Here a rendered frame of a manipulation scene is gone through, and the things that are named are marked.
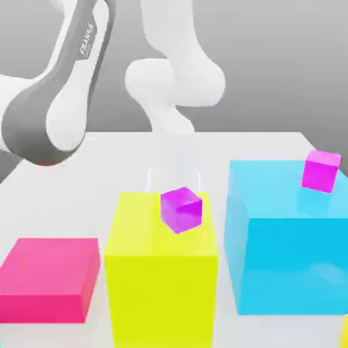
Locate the small magenta cube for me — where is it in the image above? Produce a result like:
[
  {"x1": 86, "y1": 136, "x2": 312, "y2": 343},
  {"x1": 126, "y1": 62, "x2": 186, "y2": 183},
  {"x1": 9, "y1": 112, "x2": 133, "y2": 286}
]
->
[
  {"x1": 160, "y1": 186, "x2": 204, "y2": 235},
  {"x1": 300, "y1": 150, "x2": 343, "y2": 194}
]

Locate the small yellow cube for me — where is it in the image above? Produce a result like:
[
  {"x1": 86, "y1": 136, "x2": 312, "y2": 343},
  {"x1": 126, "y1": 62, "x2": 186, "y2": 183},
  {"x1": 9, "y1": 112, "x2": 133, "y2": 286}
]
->
[{"x1": 337, "y1": 314, "x2": 348, "y2": 348}]

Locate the large yellow box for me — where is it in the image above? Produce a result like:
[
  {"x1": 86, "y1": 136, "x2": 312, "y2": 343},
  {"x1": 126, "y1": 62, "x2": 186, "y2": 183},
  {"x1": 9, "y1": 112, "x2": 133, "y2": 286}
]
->
[{"x1": 104, "y1": 192, "x2": 220, "y2": 348}]

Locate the large cyan box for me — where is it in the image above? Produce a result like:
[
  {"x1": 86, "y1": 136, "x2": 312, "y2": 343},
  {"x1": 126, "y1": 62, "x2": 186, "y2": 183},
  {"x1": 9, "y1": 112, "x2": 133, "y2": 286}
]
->
[{"x1": 224, "y1": 159, "x2": 348, "y2": 316}]

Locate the large pink box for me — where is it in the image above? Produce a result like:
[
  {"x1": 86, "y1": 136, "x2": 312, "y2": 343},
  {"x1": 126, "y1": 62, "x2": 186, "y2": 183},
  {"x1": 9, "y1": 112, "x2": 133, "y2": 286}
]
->
[{"x1": 0, "y1": 238, "x2": 101, "y2": 324}]

